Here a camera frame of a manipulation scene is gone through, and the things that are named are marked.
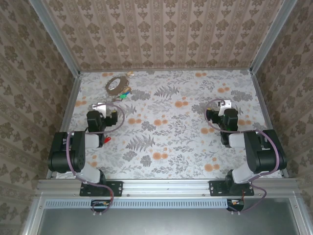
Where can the aluminium frame post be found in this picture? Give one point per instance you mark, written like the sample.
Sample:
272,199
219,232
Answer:
55,39
274,36

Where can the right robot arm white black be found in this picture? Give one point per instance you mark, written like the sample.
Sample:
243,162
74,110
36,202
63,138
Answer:
266,156

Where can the red headed key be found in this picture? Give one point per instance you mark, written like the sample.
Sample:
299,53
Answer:
107,140

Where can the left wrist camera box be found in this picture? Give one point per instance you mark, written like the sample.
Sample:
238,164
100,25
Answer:
99,107

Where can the aluminium mounting rail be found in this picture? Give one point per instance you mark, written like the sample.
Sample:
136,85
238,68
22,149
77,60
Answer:
166,187

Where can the floral table covering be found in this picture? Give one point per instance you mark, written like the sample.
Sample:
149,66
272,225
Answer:
171,110

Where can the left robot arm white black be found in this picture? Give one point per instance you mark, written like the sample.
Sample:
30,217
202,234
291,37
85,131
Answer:
63,156

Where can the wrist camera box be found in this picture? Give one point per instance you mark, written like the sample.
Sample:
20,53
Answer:
99,107
225,104

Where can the aluminium side rail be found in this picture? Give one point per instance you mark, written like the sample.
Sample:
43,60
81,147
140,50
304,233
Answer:
68,115
267,115

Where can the blue headed key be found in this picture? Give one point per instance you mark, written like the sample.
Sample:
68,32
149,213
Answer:
126,92

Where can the green headed key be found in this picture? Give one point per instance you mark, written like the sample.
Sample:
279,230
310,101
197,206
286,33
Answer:
123,96

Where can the small brass key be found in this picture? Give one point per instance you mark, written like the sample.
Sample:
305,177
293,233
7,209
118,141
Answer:
131,73

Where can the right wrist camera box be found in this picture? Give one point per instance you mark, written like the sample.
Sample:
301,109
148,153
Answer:
225,104

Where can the thin aluminium wall rail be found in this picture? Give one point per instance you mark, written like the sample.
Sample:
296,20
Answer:
171,70

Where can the grey metal panel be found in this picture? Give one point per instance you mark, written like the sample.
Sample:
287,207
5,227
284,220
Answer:
168,222

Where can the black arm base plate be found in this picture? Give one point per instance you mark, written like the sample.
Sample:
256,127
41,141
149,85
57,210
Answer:
115,188
216,188

